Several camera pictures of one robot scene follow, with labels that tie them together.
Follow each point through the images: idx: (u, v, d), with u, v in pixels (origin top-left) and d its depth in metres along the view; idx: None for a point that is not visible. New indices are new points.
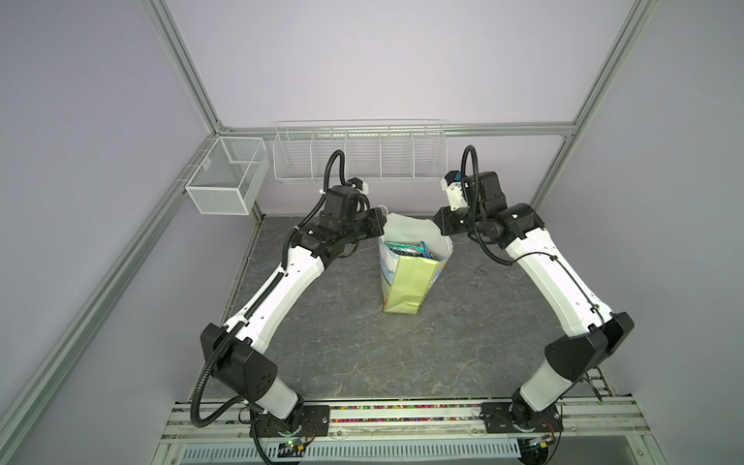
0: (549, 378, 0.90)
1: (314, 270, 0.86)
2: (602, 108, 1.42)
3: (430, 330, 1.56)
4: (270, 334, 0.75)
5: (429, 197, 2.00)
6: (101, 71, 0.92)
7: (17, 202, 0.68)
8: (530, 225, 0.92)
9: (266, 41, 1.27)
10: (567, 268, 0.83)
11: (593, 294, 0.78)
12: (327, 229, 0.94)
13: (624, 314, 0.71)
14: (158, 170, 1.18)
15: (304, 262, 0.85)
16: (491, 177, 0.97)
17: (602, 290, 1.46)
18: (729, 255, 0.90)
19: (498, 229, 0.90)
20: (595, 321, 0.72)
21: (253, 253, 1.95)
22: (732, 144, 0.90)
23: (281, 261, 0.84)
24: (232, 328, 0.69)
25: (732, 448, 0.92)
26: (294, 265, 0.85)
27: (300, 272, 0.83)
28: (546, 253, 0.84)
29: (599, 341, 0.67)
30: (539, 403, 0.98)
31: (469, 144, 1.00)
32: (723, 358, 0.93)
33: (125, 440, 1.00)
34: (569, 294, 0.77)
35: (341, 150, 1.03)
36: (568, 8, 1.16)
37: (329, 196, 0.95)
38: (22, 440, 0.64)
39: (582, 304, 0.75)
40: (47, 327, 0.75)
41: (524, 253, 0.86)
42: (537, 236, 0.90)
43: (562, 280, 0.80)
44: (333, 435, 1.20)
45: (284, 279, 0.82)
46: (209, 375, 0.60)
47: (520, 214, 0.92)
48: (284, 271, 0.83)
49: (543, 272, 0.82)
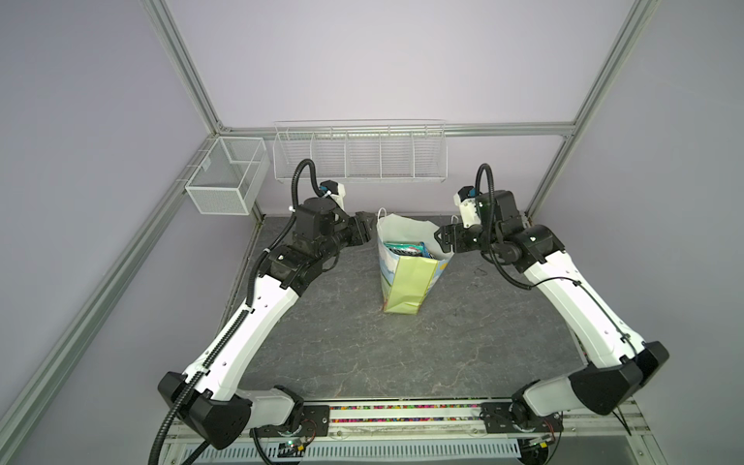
0: (560, 393, 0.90)
1: (284, 302, 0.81)
2: (602, 108, 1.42)
3: (430, 330, 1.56)
4: (236, 377, 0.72)
5: (429, 197, 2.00)
6: (102, 72, 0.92)
7: (18, 203, 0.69)
8: (549, 247, 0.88)
9: (266, 42, 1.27)
10: (592, 294, 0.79)
11: (621, 322, 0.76)
12: (300, 251, 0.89)
13: (657, 344, 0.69)
14: (158, 170, 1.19)
15: (271, 295, 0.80)
16: (507, 196, 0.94)
17: (602, 290, 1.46)
18: (730, 255, 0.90)
19: (516, 252, 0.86)
20: (627, 352, 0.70)
21: (253, 253, 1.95)
22: (732, 144, 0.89)
23: (245, 296, 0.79)
24: (191, 380, 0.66)
25: (731, 447, 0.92)
26: (260, 300, 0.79)
27: (268, 308, 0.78)
28: (570, 278, 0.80)
29: (633, 373, 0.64)
30: (542, 410, 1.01)
31: (484, 164, 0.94)
32: (724, 358, 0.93)
33: (126, 439, 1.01)
34: (596, 323, 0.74)
35: (308, 159, 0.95)
36: (569, 7, 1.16)
37: (300, 214, 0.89)
38: (22, 440, 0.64)
39: (610, 336, 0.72)
40: (47, 327, 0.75)
41: (546, 280, 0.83)
42: (558, 260, 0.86)
43: (588, 307, 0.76)
44: (333, 435, 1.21)
45: (249, 316, 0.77)
46: (174, 418, 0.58)
47: (539, 236, 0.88)
48: (249, 308, 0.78)
49: (570, 301, 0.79)
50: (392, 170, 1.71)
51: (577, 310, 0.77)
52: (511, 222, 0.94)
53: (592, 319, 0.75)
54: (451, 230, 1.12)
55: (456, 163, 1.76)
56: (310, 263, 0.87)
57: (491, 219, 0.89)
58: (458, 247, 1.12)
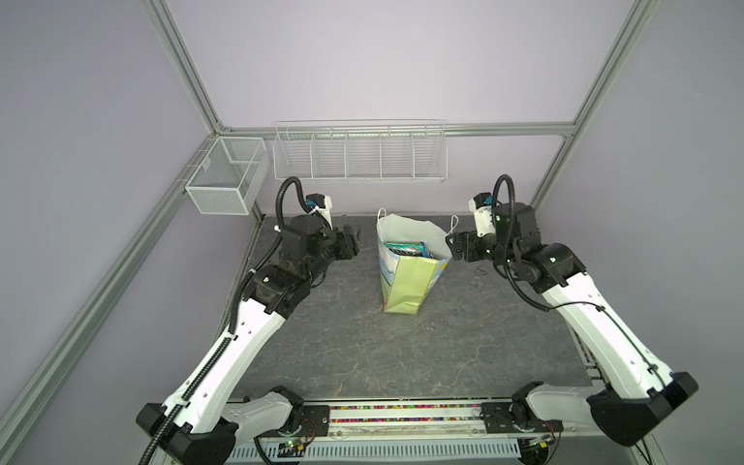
0: (575, 411, 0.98)
1: (268, 327, 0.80)
2: (602, 108, 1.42)
3: (430, 330, 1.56)
4: (217, 408, 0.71)
5: (429, 197, 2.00)
6: (102, 70, 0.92)
7: (18, 203, 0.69)
8: (570, 268, 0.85)
9: (265, 41, 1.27)
10: (616, 322, 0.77)
11: (649, 351, 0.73)
12: (288, 271, 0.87)
13: (687, 373, 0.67)
14: (159, 170, 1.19)
15: (256, 322, 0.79)
16: (525, 211, 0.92)
17: (602, 290, 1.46)
18: (729, 255, 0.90)
19: (535, 272, 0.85)
20: (655, 384, 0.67)
21: (253, 253, 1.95)
22: (732, 145, 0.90)
23: (228, 324, 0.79)
24: (170, 413, 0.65)
25: (730, 447, 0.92)
26: (243, 327, 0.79)
27: (252, 334, 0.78)
28: (593, 303, 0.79)
29: (661, 407, 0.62)
30: (542, 414, 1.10)
31: (503, 174, 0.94)
32: (724, 357, 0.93)
33: (126, 439, 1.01)
34: (621, 352, 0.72)
35: (294, 177, 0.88)
36: (569, 7, 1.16)
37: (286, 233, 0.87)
38: (22, 441, 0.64)
39: (637, 366, 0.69)
40: (47, 328, 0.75)
41: (568, 304, 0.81)
42: (579, 282, 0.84)
43: (612, 334, 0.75)
44: (333, 435, 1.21)
45: (232, 344, 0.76)
46: (156, 449, 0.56)
47: (559, 257, 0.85)
48: (232, 335, 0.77)
49: (594, 329, 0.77)
50: (392, 170, 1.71)
51: (602, 338, 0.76)
52: (531, 238, 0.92)
53: (618, 347, 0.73)
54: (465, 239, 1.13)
55: (456, 162, 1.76)
56: (296, 286, 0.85)
57: (509, 236, 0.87)
58: (470, 256, 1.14)
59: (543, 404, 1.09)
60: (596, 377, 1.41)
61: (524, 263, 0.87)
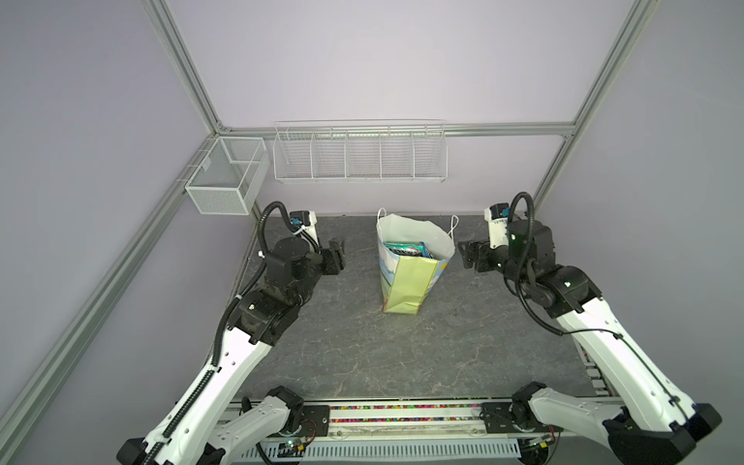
0: (583, 427, 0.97)
1: (253, 356, 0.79)
2: (602, 108, 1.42)
3: (430, 330, 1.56)
4: (198, 444, 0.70)
5: (429, 197, 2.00)
6: (102, 71, 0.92)
7: (18, 202, 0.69)
8: (583, 294, 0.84)
9: (265, 42, 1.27)
10: (635, 351, 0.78)
11: (668, 382, 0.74)
12: (274, 297, 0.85)
13: (707, 405, 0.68)
14: (159, 170, 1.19)
15: (240, 352, 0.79)
16: (542, 232, 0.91)
17: (602, 290, 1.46)
18: (729, 256, 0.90)
19: (549, 296, 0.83)
20: (677, 417, 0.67)
21: (253, 253, 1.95)
22: (731, 145, 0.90)
23: (212, 355, 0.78)
24: (151, 450, 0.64)
25: (730, 447, 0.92)
26: (228, 358, 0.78)
27: (236, 364, 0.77)
28: (609, 330, 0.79)
29: (683, 442, 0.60)
30: (544, 418, 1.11)
31: (523, 192, 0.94)
32: (723, 358, 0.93)
33: (126, 439, 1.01)
34: (643, 382, 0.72)
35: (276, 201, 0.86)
36: (570, 8, 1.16)
37: (270, 259, 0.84)
38: (22, 441, 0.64)
39: (659, 398, 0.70)
40: (47, 327, 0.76)
41: (584, 331, 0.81)
42: (596, 307, 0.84)
43: (632, 364, 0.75)
44: (333, 435, 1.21)
45: (215, 375, 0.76)
46: None
47: (573, 281, 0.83)
48: (215, 367, 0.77)
49: (614, 359, 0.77)
50: (392, 170, 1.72)
51: (623, 367, 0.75)
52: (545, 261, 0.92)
53: (641, 377, 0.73)
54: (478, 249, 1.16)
55: (456, 162, 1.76)
56: (283, 312, 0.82)
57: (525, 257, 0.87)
58: (480, 266, 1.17)
59: (546, 411, 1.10)
60: (596, 378, 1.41)
61: (539, 287, 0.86)
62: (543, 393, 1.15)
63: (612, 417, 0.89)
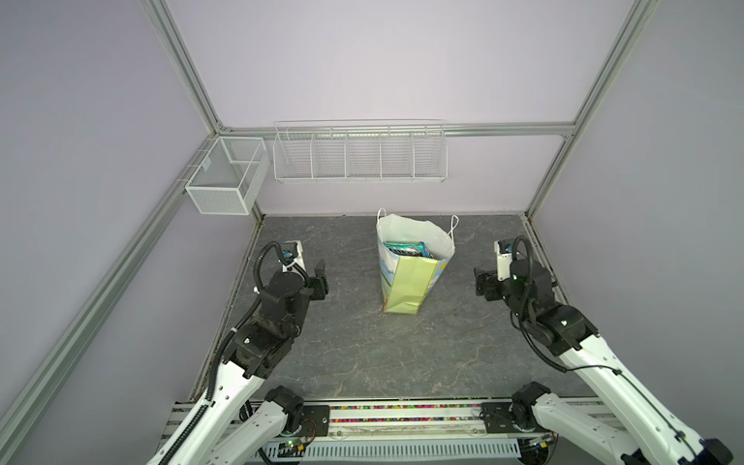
0: (589, 446, 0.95)
1: (247, 390, 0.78)
2: (602, 108, 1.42)
3: (430, 330, 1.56)
4: None
5: (429, 197, 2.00)
6: (101, 70, 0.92)
7: (17, 201, 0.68)
8: (581, 332, 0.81)
9: (265, 41, 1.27)
10: (636, 386, 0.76)
11: (673, 415, 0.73)
12: (267, 331, 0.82)
13: (717, 441, 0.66)
14: (159, 169, 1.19)
15: (234, 387, 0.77)
16: (543, 271, 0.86)
17: (602, 290, 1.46)
18: (729, 255, 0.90)
19: (547, 337, 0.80)
20: (686, 452, 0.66)
21: (253, 253, 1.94)
22: (732, 143, 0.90)
23: (205, 388, 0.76)
24: None
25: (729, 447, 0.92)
26: (221, 391, 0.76)
27: (230, 399, 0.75)
28: (608, 367, 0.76)
29: None
30: (546, 422, 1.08)
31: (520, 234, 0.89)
32: (723, 357, 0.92)
33: (127, 438, 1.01)
34: (646, 418, 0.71)
35: (274, 241, 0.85)
36: (570, 7, 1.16)
37: (263, 294, 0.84)
38: (22, 441, 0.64)
39: (666, 435, 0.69)
40: (47, 326, 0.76)
41: (586, 368, 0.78)
42: (593, 345, 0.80)
43: (634, 398, 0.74)
44: (333, 435, 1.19)
45: (208, 411, 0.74)
46: None
47: (570, 319, 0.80)
48: (209, 402, 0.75)
49: (617, 396, 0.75)
50: (392, 170, 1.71)
51: (629, 405, 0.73)
52: (546, 298, 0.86)
53: (646, 414, 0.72)
54: (483, 282, 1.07)
55: (456, 162, 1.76)
56: (278, 346, 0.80)
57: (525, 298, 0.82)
58: (488, 294, 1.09)
59: (551, 419, 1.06)
60: None
61: (538, 325, 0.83)
62: (552, 404, 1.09)
63: (631, 452, 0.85)
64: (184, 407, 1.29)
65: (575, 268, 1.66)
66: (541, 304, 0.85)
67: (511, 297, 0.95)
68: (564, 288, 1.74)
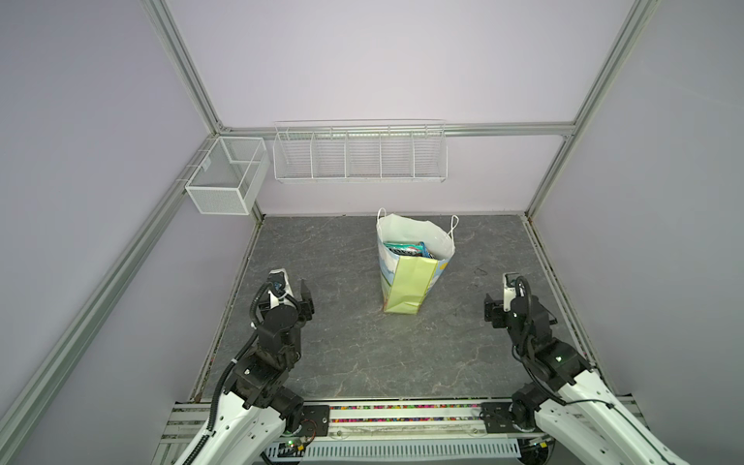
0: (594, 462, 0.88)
1: (245, 418, 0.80)
2: (602, 108, 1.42)
3: (430, 330, 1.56)
4: None
5: (429, 197, 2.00)
6: (101, 70, 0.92)
7: (17, 200, 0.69)
8: (575, 367, 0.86)
9: (265, 42, 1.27)
10: (630, 419, 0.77)
11: (667, 449, 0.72)
12: (265, 361, 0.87)
13: None
14: (158, 169, 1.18)
15: (234, 416, 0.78)
16: (542, 311, 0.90)
17: (602, 290, 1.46)
18: (730, 254, 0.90)
19: (544, 372, 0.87)
20: None
21: (253, 253, 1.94)
22: (733, 143, 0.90)
23: (207, 418, 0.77)
24: None
25: (728, 448, 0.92)
26: (222, 421, 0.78)
27: (230, 428, 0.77)
28: (602, 399, 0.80)
29: None
30: (549, 430, 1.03)
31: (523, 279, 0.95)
32: (722, 356, 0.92)
33: (126, 437, 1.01)
34: (639, 449, 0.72)
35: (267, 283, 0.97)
36: (569, 8, 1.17)
37: (262, 328, 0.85)
38: (22, 442, 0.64)
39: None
40: (46, 326, 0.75)
41: (582, 402, 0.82)
42: (588, 380, 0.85)
43: (628, 431, 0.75)
44: (333, 435, 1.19)
45: (209, 440, 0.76)
46: None
47: (565, 356, 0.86)
48: (210, 431, 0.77)
49: (611, 429, 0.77)
50: (392, 170, 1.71)
51: (623, 437, 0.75)
52: (545, 336, 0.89)
53: (640, 446, 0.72)
54: (490, 310, 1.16)
55: (456, 162, 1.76)
56: (275, 378, 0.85)
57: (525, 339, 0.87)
58: (495, 323, 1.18)
59: (556, 430, 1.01)
60: None
61: (537, 362, 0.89)
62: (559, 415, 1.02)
63: None
64: (184, 407, 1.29)
65: (575, 268, 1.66)
66: (540, 342, 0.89)
67: (514, 331, 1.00)
68: (564, 289, 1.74)
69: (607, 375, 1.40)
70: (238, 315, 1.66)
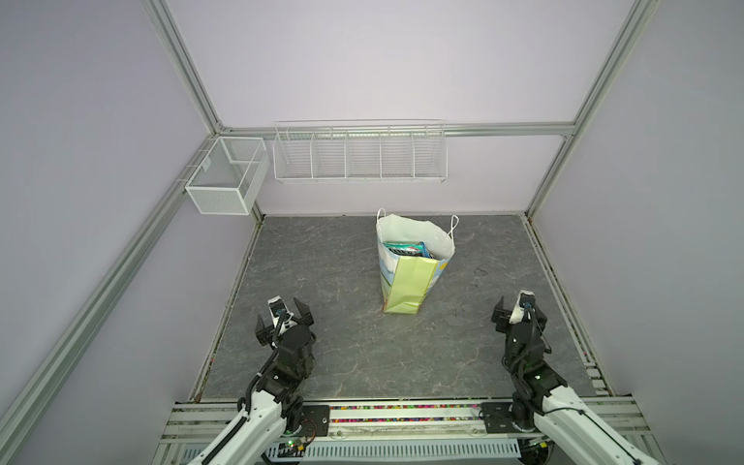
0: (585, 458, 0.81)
1: (273, 412, 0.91)
2: (602, 108, 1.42)
3: (430, 330, 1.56)
4: None
5: (429, 197, 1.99)
6: (102, 71, 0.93)
7: (18, 198, 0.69)
8: (553, 384, 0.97)
9: (265, 42, 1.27)
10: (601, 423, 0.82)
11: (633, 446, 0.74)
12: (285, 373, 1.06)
13: None
14: (159, 170, 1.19)
15: (266, 406, 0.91)
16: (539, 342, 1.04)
17: (603, 290, 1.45)
18: (730, 254, 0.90)
19: (527, 390, 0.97)
20: None
21: (253, 253, 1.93)
22: (732, 143, 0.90)
23: (245, 404, 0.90)
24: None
25: (728, 449, 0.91)
26: (256, 410, 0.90)
27: (263, 417, 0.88)
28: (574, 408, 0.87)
29: None
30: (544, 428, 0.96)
31: (527, 296, 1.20)
32: (724, 357, 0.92)
33: (125, 437, 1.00)
34: (606, 448, 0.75)
35: (280, 301, 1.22)
36: (569, 8, 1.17)
37: (281, 347, 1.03)
38: (22, 440, 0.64)
39: (624, 460, 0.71)
40: (47, 325, 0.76)
41: (560, 412, 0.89)
42: (563, 393, 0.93)
43: (598, 432, 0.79)
44: (333, 435, 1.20)
45: (245, 423, 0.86)
46: None
47: (542, 375, 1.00)
48: (247, 415, 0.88)
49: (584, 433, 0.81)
50: (392, 170, 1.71)
51: (592, 438, 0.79)
52: (536, 361, 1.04)
53: (606, 444, 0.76)
54: (499, 316, 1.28)
55: (456, 162, 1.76)
56: (294, 385, 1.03)
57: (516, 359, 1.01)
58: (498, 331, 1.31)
59: (555, 433, 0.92)
60: (596, 378, 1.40)
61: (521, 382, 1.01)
62: (555, 417, 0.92)
63: None
64: (184, 407, 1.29)
65: (575, 268, 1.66)
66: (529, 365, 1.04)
67: (508, 354, 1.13)
68: (564, 289, 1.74)
69: (608, 375, 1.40)
70: (238, 315, 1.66)
